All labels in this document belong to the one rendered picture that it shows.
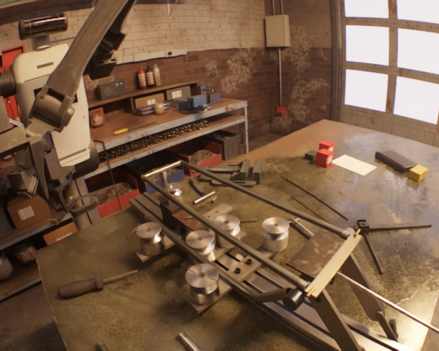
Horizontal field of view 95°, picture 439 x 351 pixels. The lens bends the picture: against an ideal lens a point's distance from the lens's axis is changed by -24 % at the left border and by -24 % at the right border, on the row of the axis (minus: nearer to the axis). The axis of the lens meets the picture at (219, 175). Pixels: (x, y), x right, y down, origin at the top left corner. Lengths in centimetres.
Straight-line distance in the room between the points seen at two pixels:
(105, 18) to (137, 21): 217
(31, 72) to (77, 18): 161
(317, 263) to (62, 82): 52
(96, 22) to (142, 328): 56
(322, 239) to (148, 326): 32
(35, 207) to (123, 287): 134
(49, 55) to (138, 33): 180
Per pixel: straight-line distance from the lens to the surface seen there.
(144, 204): 72
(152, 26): 278
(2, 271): 209
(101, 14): 56
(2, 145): 37
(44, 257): 73
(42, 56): 97
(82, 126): 93
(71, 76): 54
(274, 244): 50
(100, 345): 47
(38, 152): 37
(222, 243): 51
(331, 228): 38
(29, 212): 183
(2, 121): 38
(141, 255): 54
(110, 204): 193
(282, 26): 369
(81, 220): 106
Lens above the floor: 127
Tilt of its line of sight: 27 degrees down
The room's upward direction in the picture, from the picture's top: 5 degrees counter-clockwise
